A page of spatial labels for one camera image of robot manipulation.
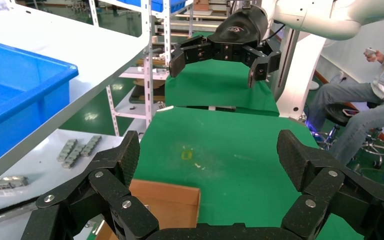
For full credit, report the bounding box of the seated person in jeans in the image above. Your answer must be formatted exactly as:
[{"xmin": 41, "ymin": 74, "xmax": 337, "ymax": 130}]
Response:
[{"xmin": 306, "ymin": 24, "xmax": 384, "ymax": 167}]

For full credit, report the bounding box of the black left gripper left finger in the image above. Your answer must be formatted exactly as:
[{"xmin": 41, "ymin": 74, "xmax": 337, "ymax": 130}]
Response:
[{"xmin": 21, "ymin": 130, "xmax": 160, "ymax": 240}]

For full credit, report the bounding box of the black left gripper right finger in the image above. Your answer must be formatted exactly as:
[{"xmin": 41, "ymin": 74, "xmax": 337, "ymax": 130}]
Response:
[{"xmin": 276, "ymin": 129, "xmax": 384, "ymax": 240}]

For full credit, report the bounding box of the black swivel stool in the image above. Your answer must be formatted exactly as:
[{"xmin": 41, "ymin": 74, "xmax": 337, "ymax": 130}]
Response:
[{"xmin": 323, "ymin": 102, "xmax": 384, "ymax": 170}]

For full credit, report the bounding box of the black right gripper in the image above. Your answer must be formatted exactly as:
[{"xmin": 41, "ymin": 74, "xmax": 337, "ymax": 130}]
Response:
[{"xmin": 168, "ymin": 5, "xmax": 283, "ymax": 89}]

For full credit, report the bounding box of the brown cardboard box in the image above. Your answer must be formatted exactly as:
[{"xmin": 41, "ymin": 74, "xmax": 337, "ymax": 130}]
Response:
[{"xmin": 95, "ymin": 178, "xmax": 202, "ymax": 240}]

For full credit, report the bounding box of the white metal storage rack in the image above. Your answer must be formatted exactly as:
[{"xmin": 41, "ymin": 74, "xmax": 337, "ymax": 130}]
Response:
[{"xmin": 87, "ymin": 0, "xmax": 196, "ymax": 137}]

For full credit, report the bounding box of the white robot torso column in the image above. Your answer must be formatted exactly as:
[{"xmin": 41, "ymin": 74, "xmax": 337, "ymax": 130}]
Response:
[{"xmin": 275, "ymin": 27, "xmax": 328, "ymax": 121}]

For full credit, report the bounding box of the green table cloth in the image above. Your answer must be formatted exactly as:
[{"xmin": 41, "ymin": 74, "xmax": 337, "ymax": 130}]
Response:
[
  {"xmin": 132, "ymin": 105, "xmax": 367, "ymax": 240},
  {"xmin": 164, "ymin": 31, "xmax": 281, "ymax": 117}
]

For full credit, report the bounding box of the blue plastic storage bin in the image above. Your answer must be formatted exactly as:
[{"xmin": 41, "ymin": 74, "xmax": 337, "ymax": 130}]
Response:
[{"xmin": 116, "ymin": 0, "xmax": 188, "ymax": 14}]

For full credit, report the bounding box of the blue plastic tray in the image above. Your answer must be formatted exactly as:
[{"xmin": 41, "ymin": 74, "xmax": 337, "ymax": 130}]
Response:
[{"xmin": 0, "ymin": 37, "xmax": 80, "ymax": 174}]

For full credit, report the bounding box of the person's right hand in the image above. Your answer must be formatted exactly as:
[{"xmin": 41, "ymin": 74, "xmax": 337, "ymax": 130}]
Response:
[{"xmin": 365, "ymin": 49, "xmax": 384, "ymax": 64}]

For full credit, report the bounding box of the small grey comb-shaped part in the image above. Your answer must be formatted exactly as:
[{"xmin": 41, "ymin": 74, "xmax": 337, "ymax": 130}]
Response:
[
  {"xmin": 56, "ymin": 139, "xmax": 79, "ymax": 163},
  {"xmin": 61, "ymin": 144, "xmax": 87, "ymax": 170},
  {"xmin": 79, "ymin": 135, "xmax": 103, "ymax": 158}
]

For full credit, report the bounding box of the white flat shelf board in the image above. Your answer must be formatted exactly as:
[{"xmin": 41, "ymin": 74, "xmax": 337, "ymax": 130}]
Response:
[{"xmin": 0, "ymin": 128, "xmax": 127, "ymax": 215}]

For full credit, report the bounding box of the narrow grey metal strip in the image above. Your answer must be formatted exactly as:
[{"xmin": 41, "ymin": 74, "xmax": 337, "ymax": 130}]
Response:
[{"xmin": 0, "ymin": 176, "xmax": 30, "ymax": 200}]

